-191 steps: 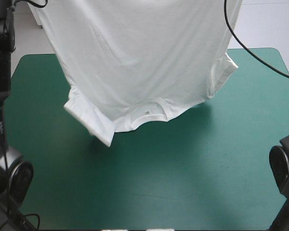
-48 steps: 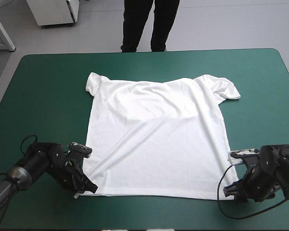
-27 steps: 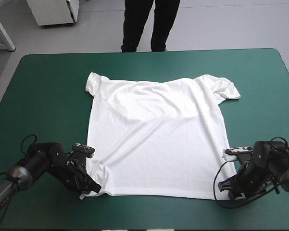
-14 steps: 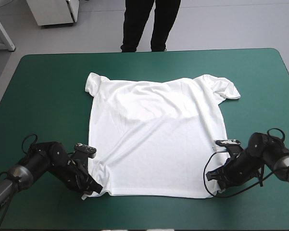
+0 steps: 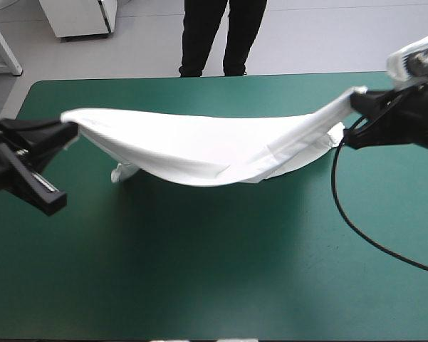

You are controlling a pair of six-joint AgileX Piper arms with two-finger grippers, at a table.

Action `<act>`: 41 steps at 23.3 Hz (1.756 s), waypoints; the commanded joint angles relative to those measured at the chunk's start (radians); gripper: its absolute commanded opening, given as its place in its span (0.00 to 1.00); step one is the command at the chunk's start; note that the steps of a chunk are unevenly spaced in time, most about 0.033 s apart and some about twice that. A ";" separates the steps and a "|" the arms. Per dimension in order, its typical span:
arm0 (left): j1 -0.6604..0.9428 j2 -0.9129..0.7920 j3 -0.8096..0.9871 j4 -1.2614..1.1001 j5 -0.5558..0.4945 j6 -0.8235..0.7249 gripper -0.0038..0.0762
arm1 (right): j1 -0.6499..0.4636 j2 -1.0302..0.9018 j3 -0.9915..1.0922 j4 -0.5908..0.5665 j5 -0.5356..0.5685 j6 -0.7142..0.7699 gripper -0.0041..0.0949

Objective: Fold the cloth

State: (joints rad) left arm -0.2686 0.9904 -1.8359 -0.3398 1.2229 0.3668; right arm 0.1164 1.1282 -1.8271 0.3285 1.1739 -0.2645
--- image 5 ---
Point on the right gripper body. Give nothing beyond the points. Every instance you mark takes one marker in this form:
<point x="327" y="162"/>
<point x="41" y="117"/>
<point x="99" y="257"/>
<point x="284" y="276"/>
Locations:
<point x="418" y="114"/>

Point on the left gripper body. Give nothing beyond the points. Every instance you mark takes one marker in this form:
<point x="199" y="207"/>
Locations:
<point x="10" y="171"/>

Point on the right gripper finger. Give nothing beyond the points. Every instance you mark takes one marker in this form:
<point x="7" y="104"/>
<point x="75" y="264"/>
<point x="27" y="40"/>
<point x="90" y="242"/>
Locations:
<point x="370" y="135"/>
<point x="374" y="101"/>

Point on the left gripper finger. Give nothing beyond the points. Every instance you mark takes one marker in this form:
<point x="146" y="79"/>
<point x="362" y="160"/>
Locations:
<point x="46" y="130"/>
<point x="46" y="153"/>

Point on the white T-shirt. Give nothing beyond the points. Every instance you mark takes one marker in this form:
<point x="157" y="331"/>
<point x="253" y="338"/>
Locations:
<point x="199" y="149"/>

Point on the white cabinet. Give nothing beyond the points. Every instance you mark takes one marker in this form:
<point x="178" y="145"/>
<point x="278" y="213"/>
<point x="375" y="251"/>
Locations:
<point x="82" y="18"/>

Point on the person's legs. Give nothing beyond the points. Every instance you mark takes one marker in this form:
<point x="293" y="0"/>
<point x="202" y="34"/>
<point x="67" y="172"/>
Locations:
<point x="203" y="35"/>

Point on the white table frame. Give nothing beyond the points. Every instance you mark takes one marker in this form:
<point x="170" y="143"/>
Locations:
<point x="1" y="42"/>

